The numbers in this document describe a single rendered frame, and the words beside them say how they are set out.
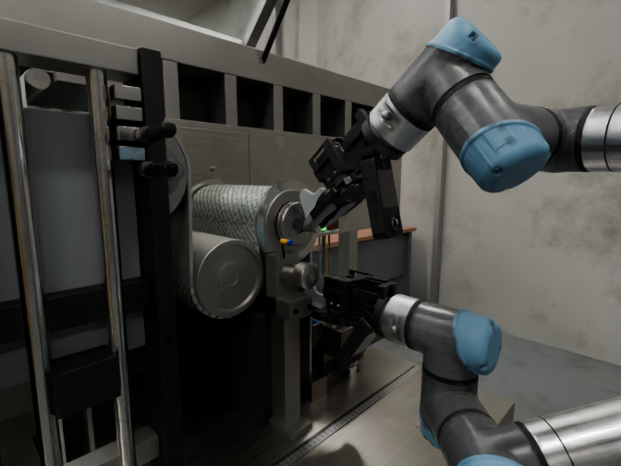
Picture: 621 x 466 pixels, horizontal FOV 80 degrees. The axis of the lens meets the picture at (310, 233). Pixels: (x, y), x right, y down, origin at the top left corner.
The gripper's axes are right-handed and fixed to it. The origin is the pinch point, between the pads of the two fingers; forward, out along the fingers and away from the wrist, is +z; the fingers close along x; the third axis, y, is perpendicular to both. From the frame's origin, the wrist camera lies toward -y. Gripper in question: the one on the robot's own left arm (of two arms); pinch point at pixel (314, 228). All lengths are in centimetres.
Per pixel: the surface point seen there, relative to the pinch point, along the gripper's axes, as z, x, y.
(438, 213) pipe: 102, -281, 54
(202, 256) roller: 5.4, 18.3, 1.0
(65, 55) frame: -18.0, 36.3, 8.2
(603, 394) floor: 62, -233, -110
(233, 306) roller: 10.8, 13.6, -5.8
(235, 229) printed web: 9.2, 8.2, 7.1
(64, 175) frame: -10.0, 36.6, 3.1
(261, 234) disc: 3.2, 8.4, 2.1
